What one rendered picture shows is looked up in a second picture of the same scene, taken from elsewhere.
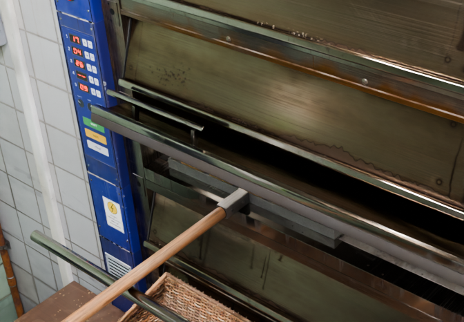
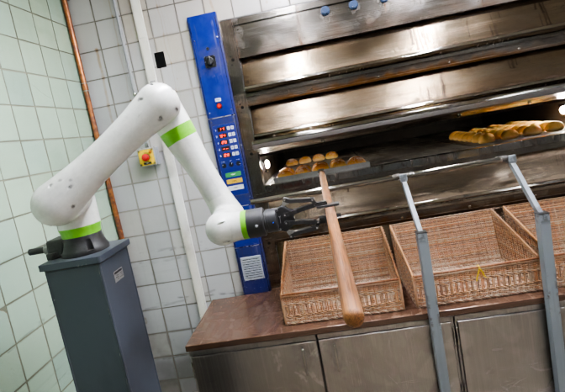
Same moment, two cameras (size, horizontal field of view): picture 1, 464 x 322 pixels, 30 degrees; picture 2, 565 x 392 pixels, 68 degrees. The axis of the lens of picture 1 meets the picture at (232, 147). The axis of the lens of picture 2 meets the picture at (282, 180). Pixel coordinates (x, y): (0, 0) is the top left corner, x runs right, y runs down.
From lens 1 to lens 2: 1.87 m
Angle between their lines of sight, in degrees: 43
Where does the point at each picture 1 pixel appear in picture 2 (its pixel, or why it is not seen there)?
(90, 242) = (223, 265)
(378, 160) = (392, 103)
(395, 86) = (390, 71)
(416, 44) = (397, 50)
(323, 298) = (375, 193)
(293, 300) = (361, 204)
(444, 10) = (401, 36)
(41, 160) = (186, 226)
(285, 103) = (343, 105)
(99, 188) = not seen: hidden behind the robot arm
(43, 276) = (177, 325)
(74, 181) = not seen: hidden behind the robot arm
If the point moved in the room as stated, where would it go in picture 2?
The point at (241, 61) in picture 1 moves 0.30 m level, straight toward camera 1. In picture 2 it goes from (315, 99) to (356, 89)
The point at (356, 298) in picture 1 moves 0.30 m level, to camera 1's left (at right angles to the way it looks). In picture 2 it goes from (389, 184) to (354, 198)
